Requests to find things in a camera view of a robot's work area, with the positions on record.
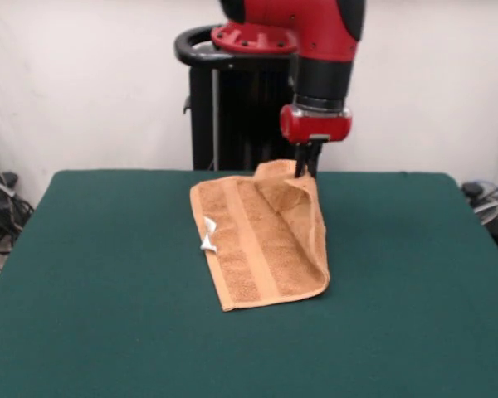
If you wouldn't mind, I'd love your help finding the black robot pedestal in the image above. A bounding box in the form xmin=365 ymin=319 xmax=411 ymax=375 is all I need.
xmin=173 ymin=25 xmax=316 ymax=172

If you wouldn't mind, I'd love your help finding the black cable tangle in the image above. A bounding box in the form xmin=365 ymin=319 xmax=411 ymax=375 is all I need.
xmin=0 ymin=172 xmax=37 ymax=255

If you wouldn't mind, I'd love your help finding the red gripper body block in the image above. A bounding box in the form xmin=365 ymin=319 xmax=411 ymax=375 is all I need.
xmin=279 ymin=103 xmax=354 ymax=146

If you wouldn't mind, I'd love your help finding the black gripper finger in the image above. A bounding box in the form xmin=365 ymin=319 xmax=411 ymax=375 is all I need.
xmin=307 ymin=139 xmax=321 ymax=179
xmin=295 ymin=142 xmax=310 ymax=179

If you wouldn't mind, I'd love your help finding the dark green table cloth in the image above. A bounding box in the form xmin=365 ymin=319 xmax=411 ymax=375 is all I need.
xmin=0 ymin=169 xmax=498 ymax=398

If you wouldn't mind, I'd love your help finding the tan terry towel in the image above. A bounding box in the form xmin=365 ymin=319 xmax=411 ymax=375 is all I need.
xmin=189 ymin=159 xmax=331 ymax=313

